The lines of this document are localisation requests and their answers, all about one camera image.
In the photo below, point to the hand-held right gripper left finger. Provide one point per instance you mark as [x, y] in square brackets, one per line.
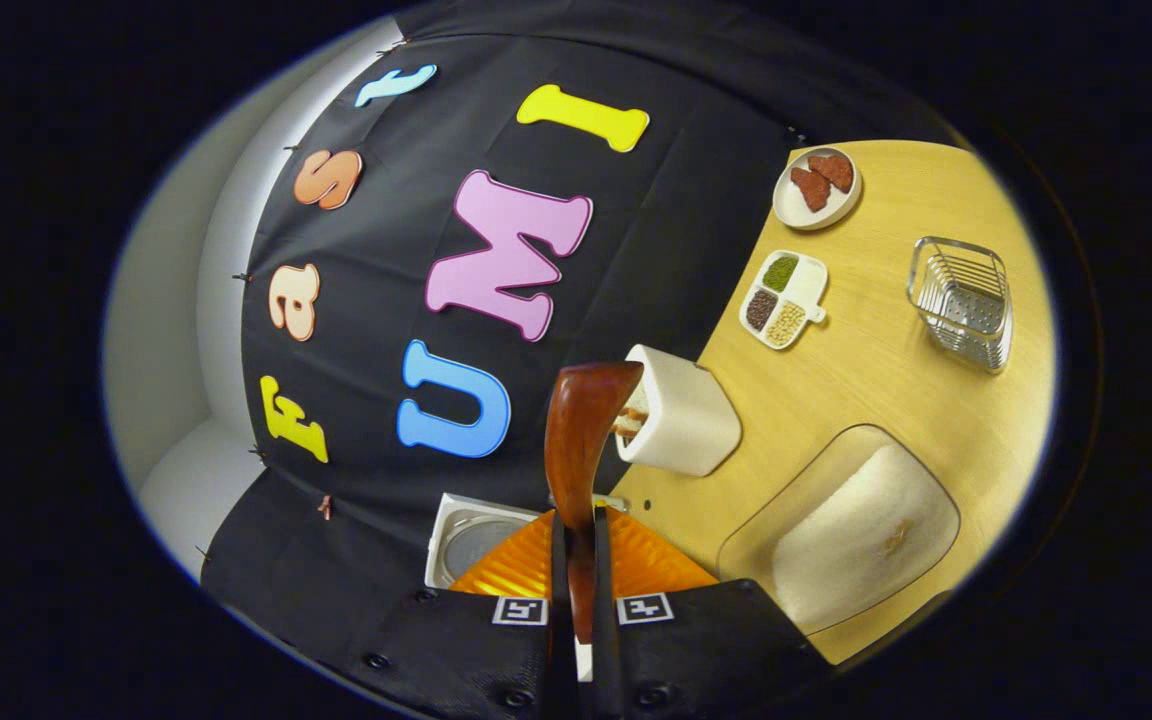
[558, 560]

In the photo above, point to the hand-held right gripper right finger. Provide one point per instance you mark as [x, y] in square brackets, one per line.
[604, 560]

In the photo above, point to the brown wooden spoon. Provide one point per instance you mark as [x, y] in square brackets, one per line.
[581, 440]

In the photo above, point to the clear box of rice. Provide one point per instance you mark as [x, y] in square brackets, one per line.
[856, 540]

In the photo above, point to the pink cloth clip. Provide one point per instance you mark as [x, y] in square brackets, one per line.
[325, 507]

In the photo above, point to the divided white grain dish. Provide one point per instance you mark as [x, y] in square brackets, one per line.
[814, 285]

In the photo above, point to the white round plate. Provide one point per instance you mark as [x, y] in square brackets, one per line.
[786, 212]

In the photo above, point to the red meat slice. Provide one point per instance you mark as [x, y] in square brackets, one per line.
[833, 172]
[812, 188]

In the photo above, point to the row of black clips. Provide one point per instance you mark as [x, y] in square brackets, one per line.
[240, 276]

